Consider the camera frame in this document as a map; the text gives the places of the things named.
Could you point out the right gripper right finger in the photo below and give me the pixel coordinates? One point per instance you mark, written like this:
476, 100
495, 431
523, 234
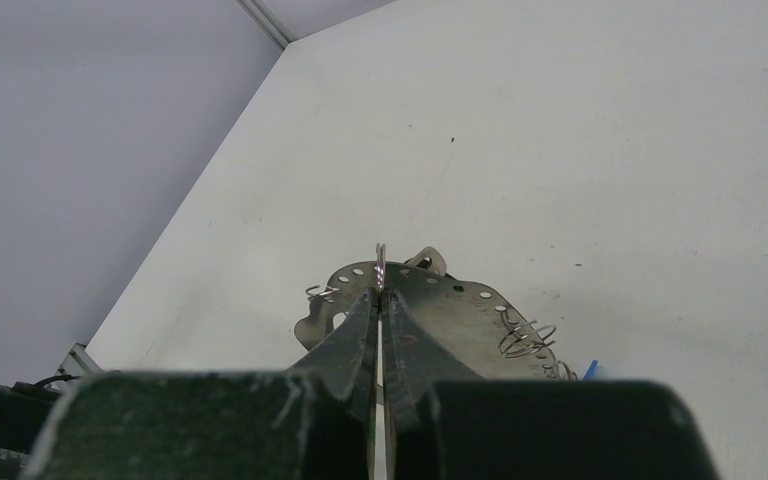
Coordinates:
444, 421

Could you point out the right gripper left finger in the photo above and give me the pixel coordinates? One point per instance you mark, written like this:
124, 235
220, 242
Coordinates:
313, 420

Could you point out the metal keyring plate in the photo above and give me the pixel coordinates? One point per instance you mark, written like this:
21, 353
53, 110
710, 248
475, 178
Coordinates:
471, 320

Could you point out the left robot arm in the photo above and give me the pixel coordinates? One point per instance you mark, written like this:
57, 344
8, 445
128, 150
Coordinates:
24, 408

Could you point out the blue tag on plate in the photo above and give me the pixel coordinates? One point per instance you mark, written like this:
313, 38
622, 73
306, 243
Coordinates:
591, 371

